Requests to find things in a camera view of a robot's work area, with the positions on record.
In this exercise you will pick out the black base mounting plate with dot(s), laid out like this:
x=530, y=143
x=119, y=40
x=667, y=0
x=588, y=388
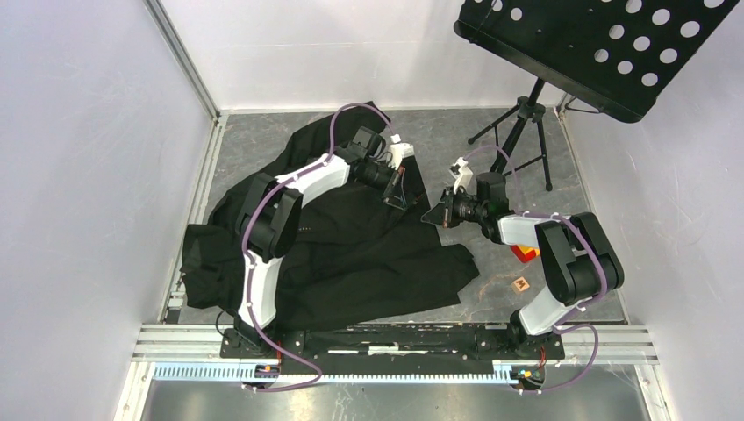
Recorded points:
x=403, y=349

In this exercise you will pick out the red yellow toy block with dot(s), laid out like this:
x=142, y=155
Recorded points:
x=525, y=253

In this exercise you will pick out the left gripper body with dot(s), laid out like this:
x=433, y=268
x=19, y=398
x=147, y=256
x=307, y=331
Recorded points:
x=375, y=176

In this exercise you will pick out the black music stand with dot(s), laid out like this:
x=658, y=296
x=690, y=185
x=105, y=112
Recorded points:
x=615, y=56

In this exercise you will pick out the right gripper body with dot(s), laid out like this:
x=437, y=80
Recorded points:
x=468, y=209

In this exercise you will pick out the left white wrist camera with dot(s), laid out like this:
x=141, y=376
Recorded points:
x=399, y=151

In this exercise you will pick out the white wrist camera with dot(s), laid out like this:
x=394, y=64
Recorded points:
x=399, y=151
x=462, y=174

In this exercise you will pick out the wooden letter tile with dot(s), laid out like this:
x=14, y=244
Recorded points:
x=520, y=285

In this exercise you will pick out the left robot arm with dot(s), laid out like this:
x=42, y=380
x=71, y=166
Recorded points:
x=269, y=218

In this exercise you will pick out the white toothed cable duct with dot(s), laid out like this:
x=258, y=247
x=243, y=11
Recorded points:
x=253, y=373

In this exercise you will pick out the black jacket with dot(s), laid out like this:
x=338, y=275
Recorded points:
x=356, y=259

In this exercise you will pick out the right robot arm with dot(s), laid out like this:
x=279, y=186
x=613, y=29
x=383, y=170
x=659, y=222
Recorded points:
x=580, y=266

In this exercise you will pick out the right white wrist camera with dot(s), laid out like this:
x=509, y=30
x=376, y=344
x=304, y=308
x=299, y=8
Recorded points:
x=462, y=174

